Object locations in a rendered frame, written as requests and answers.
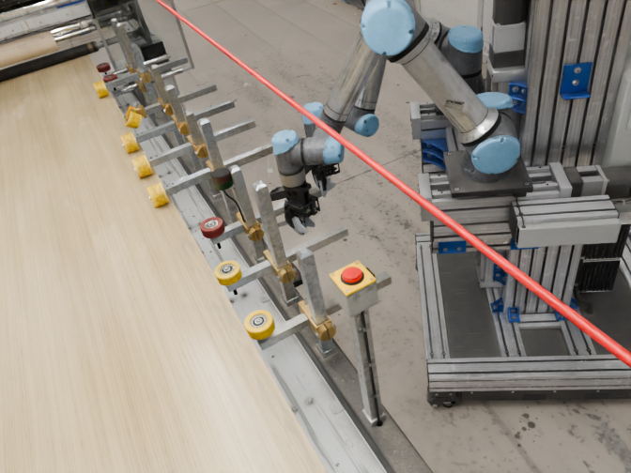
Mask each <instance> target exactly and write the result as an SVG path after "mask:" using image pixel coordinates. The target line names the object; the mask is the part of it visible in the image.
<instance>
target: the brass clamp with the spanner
mask: <svg viewBox="0 0 631 473"><path fill-rule="evenodd" d="M236 217H237V220H238V221H240V222H241V224H242V226H243V229H244V233H245V234H246V235H247V237H248V238H249V239H250V240H252V241H258V239H259V240H260V239H261V238H262V237H263V236H264V231H263V230H262V229H261V226H260V223H259V222H258V221H257V220H256V222H257V224H255V225H253V226H251V227H249V228H248V227H247V225H246V224H245V223H244V221H243V219H242V217H241V215H240V212H239V213H236Z"/></svg>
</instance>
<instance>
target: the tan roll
mask: <svg viewBox="0 0 631 473"><path fill-rule="evenodd" d="M96 30H98V29H97V27H96V25H95V24H93V25H90V26H88V27H84V28H81V29H78V30H74V31H71V32H68V33H65V34H62V35H59V36H56V37H54V36H53V34H52V32H51V30H47V31H44V32H41V33H37V34H35V35H32V36H28V37H25V38H19V39H16V40H13V41H10V42H7V43H3V44H0V68H2V67H6V66H9V65H12V64H15V63H18V62H22V61H24V60H27V59H30V58H34V57H37V56H40V55H43V54H46V53H51V52H54V51H57V50H59V47H58V45H57V43H56V42H59V41H62V40H65V39H68V38H74V37H77V36H80V35H83V34H86V33H89V32H93V31H96Z"/></svg>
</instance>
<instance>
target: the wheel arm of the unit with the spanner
mask: <svg viewBox="0 0 631 473"><path fill-rule="evenodd" d="M309 193H310V194H312V195H313V196H316V197H318V198H320V197H322V194H321V189H320V188H319V187H315V188H313V189H311V190H309ZM284 204H285V201H283V202H281V203H279V204H277V205H275V206H273V209H274V213H275V216H276V217H278V216H280V215H282V214H284V211H285V207H284ZM254 215H255V218H256V219H257V221H258V222H259V223H260V224H261V223H262V220H261V217H260V213H259V212H258V213H255V214H254ZM242 232H244V229H243V226H242V224H241V222H240V221H237V222H235V223H232V224H230V225H228V226H225V230H224V232H223V233H222V234H221V235H220V236H218V237H215V238H211V239H210V241H211V242H212V244H213V245H215V244H217V243H220V242H222V241H224V240H226V239H228V238H230V237H233V236H235V235H237V234H239V233H242Z"/></svg>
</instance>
